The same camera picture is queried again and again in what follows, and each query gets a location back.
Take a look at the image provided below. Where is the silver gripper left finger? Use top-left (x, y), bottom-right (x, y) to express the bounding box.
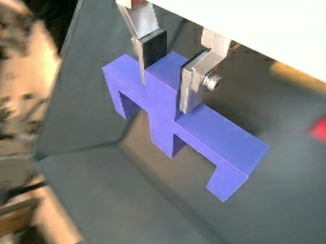
top-left (117, 0), bottom-right (168, 82)

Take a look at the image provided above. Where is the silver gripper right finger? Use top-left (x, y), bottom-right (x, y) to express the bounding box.
top-left (180, 29), bottom-right (232, 113)

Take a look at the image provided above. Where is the purple cross-shaped block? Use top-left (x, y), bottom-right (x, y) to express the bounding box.
top-left (102, 51), bottom-right (269, 201)

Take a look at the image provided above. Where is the red cross-shaped block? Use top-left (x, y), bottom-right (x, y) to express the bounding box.
top-left (311, 116), bottom-right (326, 144)

